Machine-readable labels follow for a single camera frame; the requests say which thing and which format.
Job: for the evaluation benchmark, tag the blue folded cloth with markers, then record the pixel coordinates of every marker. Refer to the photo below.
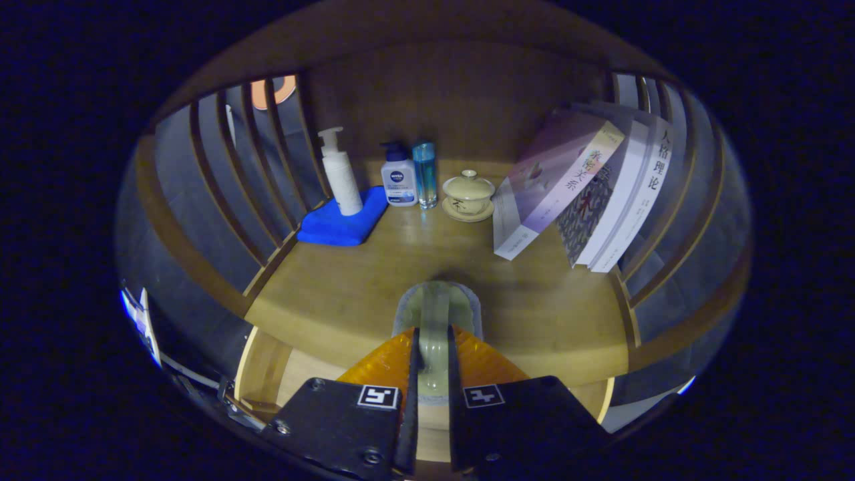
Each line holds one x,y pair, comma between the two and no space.
334,227

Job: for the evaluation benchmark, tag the white lotion bottle blue cap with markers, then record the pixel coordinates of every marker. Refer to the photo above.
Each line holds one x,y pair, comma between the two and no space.
399,180

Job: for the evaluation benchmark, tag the purple white book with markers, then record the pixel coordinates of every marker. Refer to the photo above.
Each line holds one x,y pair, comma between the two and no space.
541,194

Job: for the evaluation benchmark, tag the white panel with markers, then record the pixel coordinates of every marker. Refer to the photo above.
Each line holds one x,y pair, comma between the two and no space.
687,385

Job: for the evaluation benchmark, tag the white book black lettering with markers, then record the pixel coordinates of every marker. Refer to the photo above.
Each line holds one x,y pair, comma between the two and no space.
651,180

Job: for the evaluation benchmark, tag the white printed board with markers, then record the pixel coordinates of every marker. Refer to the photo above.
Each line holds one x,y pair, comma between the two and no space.
141,321

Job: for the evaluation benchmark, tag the cream lidded tea bowl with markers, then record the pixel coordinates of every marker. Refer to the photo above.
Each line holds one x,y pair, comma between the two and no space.
469,194

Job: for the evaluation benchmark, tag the wooden countertop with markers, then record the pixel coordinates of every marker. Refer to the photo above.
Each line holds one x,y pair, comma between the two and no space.
334,287

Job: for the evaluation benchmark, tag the white pump bottle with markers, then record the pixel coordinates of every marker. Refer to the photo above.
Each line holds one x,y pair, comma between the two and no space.
342,180

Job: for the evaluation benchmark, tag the teal blue bottle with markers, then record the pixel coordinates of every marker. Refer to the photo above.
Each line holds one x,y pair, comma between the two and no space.
425,174

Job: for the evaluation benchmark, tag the green teapot with grey base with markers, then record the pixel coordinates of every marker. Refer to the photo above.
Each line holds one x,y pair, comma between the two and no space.
434,314

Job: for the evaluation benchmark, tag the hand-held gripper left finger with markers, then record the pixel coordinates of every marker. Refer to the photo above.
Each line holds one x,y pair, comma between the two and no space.
409,427

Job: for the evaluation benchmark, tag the plain white book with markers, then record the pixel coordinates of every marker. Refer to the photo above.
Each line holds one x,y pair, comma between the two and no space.
624,180

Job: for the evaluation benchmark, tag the brown wooden cabinet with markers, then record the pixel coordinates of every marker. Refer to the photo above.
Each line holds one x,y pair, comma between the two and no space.
467,87

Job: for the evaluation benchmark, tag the dark patterned book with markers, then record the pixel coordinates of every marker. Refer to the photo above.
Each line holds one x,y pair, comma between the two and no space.
588,214

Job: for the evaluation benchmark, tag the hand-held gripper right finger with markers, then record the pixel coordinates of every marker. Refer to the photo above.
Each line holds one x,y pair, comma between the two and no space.
457,427

